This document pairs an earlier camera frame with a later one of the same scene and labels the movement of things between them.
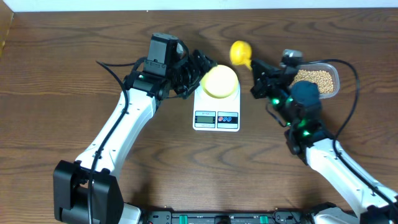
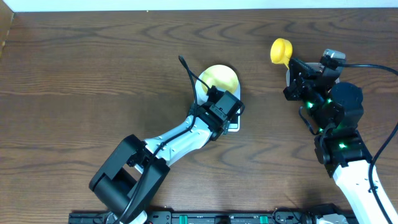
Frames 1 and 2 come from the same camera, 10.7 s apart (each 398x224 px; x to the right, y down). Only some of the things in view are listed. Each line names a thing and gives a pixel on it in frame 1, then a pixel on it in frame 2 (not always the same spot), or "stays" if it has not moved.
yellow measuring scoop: x=240 y=53 -> x=281 y=51
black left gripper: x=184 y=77 -> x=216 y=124
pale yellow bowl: x=219 y=82 stays
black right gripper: x=273 y=74 -> x=298 y=83
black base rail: x=227 y=217 stays
